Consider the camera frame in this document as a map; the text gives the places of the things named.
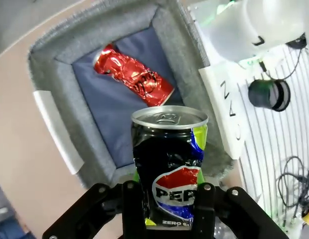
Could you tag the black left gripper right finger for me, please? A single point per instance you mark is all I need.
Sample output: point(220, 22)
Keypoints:
point(214, 211)

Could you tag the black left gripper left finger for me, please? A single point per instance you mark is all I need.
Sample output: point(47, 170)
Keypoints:
point(112, 211)

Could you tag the crushed black Pepsi can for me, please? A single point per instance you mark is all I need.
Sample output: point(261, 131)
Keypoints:
point(167, 154)

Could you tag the crushed red soda can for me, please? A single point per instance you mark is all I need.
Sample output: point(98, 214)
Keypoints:
point(134, 74)

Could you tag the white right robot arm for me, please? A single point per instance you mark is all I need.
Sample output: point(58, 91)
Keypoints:
point(244, 25)

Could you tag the grey fabric basket labelled can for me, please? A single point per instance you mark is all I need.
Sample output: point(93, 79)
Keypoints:
point(69, 44)

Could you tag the white ribbed platform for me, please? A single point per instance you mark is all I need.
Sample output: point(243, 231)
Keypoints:
point(264, 139)

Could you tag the person in denim shirt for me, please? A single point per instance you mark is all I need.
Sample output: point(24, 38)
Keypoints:
point(7, 229)

